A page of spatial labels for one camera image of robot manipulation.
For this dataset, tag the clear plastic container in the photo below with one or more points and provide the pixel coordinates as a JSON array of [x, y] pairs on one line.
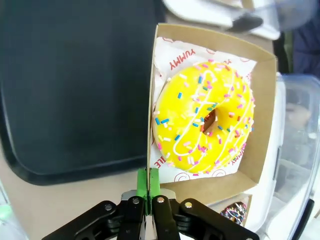
[[300, 150]]

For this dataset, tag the dark donut colourful sprinkles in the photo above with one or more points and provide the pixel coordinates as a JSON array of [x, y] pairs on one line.
[[235, 212]]

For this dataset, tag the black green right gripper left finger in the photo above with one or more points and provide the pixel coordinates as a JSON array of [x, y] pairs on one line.
[[132, 220]]

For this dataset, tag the clear plastic display lid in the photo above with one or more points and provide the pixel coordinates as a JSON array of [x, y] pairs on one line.
[[287, 15]]

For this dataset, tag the black serving tray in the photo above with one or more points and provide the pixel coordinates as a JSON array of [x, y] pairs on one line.
[[75, 87]]

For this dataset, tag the yellow glazed sprinkle donut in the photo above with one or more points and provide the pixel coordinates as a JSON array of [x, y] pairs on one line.
[[175, 112]]

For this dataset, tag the black lid hinge knob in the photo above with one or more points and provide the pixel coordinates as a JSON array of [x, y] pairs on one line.
[[247, 23]]

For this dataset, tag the person's left hand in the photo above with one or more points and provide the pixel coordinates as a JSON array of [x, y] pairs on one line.
[[297, 112]]

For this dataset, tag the person in navy jacket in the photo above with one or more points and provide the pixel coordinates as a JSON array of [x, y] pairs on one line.
[[307, 50]]

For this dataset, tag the white printed paper liner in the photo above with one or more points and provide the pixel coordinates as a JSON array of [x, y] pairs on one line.
[[175, 53]]

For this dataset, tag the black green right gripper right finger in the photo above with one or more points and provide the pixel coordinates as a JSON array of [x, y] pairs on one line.
[[170, 220]]

